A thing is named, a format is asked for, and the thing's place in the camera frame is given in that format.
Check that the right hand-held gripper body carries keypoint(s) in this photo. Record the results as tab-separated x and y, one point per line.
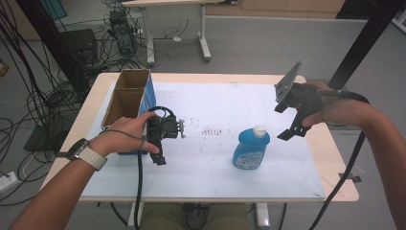
300	96

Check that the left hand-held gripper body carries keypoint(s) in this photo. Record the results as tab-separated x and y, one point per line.
167	127

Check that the blue cardboard box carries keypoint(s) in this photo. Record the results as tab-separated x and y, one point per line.
127	102

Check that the blue bottle with white cap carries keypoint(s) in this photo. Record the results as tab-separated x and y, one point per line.
250	150

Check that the person's left hand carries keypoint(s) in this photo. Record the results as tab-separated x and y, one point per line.
124	135

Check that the person's right hand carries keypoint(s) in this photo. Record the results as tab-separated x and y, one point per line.
344	113

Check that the person's khaki trousers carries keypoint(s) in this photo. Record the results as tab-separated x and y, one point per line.
166	217

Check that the white table leg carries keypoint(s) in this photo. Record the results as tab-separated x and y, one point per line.
134	215
262	215

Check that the black tape strip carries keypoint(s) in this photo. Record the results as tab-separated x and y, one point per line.
349	177

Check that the white desk with metal legs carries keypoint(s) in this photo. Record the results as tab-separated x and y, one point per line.
204	38

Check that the black computer tower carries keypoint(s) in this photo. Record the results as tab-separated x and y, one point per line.
123	32

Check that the black floor plate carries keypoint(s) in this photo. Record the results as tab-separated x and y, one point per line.
41	140

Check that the black box case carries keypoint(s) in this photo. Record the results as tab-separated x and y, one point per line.
79	44

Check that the white power strip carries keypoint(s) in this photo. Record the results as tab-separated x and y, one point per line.
7	181

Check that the black metal post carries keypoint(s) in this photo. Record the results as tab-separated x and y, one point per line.
364	41
54	41

